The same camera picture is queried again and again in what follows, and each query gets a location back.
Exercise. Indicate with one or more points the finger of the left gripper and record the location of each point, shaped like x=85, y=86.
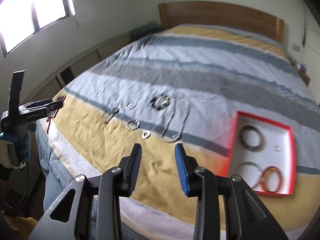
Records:
x=37, y=104
x=43, y=112

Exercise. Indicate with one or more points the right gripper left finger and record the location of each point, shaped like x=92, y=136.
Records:
x=130, y=166

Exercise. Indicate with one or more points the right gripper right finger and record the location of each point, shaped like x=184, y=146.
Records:
x=189, y=180

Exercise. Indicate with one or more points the twisted silver hoop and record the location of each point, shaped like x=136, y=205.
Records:
x=130, y=105
x=132, y=124

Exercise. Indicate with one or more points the silver chain watch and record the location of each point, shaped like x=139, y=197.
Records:
x=114, y=111

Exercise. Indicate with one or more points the amber brown bangle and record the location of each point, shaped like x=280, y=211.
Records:
x=271, y=179

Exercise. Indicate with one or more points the red jewelry box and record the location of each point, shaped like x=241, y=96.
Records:
x=278, y=150

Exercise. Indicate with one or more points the thin silver bangle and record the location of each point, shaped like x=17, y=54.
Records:
x=250, y=172

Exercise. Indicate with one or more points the dark brown bangle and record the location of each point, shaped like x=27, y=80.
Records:
x=251, y=138

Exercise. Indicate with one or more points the striped bed cover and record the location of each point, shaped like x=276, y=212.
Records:
x=189, y=81

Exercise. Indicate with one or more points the window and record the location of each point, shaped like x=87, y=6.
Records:
x=21, y=19

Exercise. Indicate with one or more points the dark teal pillow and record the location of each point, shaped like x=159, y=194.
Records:
x=146, y=30

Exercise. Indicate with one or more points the wooden headboard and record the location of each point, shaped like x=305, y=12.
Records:
x=224, y=14

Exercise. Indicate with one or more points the white wardrobe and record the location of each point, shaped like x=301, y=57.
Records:
x=310, y=56

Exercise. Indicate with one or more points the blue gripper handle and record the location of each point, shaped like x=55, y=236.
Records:
x=15, y=148

